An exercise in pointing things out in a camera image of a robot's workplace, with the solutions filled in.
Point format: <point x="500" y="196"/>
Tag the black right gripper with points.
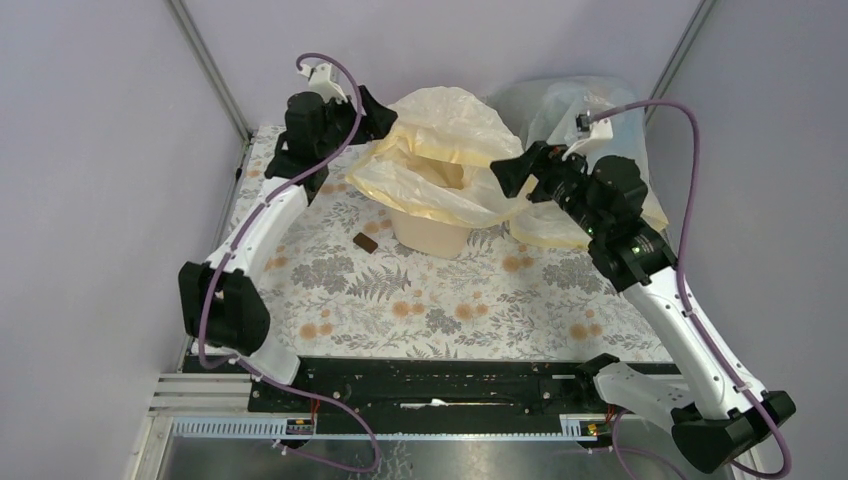
<point x="511" y="173"/>

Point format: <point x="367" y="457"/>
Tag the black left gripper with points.
<point x="377" y="122"/>

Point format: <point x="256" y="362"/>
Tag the yellow translucent trash bag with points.
<point x="435" y="161"/>

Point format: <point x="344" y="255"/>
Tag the beige plastic trash bin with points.
<point x="428" y="236"/>

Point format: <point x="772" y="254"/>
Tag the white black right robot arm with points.
<point x="724" y="410"/>

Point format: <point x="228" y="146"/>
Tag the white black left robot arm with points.
<point x="220" y="301"/>

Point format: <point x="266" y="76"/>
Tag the large bag of trash bags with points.
<point x="545" y="110"/>

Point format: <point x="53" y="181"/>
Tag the small brown wooden block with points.
<point x="365" y="243"/>

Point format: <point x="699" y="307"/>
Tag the floral patterned table mat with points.
<point x="499" y="299"/>

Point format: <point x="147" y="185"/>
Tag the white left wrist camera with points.
<point x="323" y="80"/>

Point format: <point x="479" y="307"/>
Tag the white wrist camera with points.
<point x="592" y="134"/>
<point x="323" y="80"/>

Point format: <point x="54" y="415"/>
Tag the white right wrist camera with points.
<point x="592" y="134"/>

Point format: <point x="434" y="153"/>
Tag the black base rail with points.
<point x="437" y="397"/>

